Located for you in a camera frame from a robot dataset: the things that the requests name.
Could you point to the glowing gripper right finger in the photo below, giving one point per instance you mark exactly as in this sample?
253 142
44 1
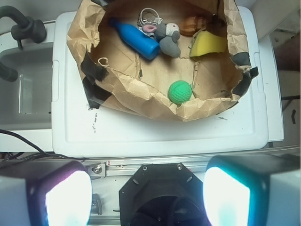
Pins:
253 190

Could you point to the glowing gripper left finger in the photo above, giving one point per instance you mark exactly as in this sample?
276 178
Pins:
44 193

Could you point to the white plastic bin lid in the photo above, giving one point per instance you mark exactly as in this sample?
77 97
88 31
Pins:
79 131

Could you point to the clear plastic bin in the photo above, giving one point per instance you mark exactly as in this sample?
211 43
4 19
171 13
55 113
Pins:
26 103

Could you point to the black mounting plate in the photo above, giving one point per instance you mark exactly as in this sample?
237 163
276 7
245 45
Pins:
162 195

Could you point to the green textured ball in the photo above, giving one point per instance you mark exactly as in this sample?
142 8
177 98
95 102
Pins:
179 92

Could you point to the brown paper bag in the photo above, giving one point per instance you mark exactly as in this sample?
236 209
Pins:
118 77

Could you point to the yellow sponge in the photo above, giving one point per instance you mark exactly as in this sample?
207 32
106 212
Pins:
206 42

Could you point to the brown wooden toy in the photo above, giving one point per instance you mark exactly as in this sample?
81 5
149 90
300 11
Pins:
192 24

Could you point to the gray plush mouse toy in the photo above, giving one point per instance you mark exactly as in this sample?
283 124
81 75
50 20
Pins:
167 35

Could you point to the blue plastic bottle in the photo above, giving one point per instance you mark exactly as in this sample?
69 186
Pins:
136 39

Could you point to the aluminium frame rail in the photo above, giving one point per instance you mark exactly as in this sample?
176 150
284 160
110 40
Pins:
196 162

